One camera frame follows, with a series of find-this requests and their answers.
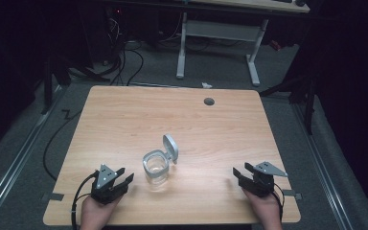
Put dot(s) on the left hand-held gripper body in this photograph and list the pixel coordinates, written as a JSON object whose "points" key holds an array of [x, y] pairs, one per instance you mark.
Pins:
{"points": [[103, 185]]}

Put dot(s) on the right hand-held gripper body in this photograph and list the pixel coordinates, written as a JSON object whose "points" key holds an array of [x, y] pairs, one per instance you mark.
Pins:
{"points": [[263, 180]]}

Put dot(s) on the clear glass jar with grey lid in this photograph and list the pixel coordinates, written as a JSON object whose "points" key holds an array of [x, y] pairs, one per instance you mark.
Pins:
{"points": [[159, 163]]}

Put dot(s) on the person's left hand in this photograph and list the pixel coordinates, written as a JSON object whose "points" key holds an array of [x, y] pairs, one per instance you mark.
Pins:
{"points": [[96, 214]]}

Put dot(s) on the grey tape strip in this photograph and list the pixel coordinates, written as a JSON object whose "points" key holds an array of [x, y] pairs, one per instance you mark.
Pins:
{"points": [[55, 196], [292, 193]]}

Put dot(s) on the black metal stand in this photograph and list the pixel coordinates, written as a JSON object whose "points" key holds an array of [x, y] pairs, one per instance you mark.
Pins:
{"points": [[56, 83], [300, 92]]}

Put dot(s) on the white crumpled paper scrap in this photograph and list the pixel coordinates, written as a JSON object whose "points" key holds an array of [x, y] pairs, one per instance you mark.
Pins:
{"points": [[206, 85]]}

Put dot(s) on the light wooden desk top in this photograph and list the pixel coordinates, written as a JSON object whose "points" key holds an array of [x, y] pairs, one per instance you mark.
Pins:
{"points": [[249, 4]]}

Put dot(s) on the metal floor rail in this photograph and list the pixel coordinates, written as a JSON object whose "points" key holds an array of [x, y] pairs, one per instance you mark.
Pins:
{"points": [[12, 169], [321, 166]]}

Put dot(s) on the white metal desk frame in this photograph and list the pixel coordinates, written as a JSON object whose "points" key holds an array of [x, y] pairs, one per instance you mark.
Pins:
{"points": [[218, 44]]}

